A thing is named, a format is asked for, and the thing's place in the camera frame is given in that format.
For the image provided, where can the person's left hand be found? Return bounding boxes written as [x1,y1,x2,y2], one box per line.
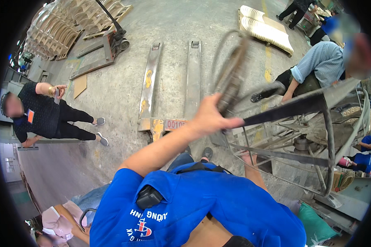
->
[190,93,245,137]

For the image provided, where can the worn grey pallet jack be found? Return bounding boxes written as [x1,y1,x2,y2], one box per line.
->
[137,29,251,146]

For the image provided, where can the person's legs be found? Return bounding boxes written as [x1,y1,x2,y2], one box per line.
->
[167,147,214,172]

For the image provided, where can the person's body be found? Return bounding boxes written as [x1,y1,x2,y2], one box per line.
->
[90,162,307,247]

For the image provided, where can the pallet of white curved panels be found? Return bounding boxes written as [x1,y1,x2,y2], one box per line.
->
[238,5,294,57]

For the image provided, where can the rusty pallet jack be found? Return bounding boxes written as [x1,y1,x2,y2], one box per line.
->
[69,0,130,81]

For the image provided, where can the brown cardboard sheet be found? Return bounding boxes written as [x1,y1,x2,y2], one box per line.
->
[73,74,88,99]

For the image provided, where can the green sack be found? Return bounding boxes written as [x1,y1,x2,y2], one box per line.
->
[298,202,340,246]

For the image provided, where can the stack of wrapped wooden frames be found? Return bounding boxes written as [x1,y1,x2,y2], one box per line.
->
[23,0,133,61]

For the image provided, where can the grey metal frame trolley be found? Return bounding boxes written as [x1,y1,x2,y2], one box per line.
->
[210,77,371,198]

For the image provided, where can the cardboard box with rolled hose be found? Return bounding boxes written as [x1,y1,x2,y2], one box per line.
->
[332,171,356,193]

